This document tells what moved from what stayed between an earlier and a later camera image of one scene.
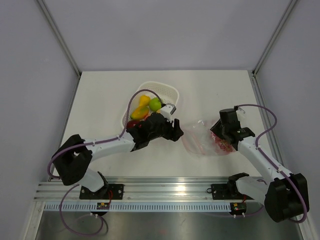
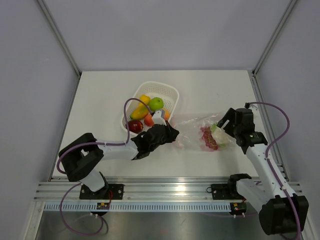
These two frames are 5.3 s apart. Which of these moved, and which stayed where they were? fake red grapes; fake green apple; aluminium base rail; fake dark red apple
Moved: fake red grapes
Stayed: aluminium base rail; fake dark red apple; fake green apple
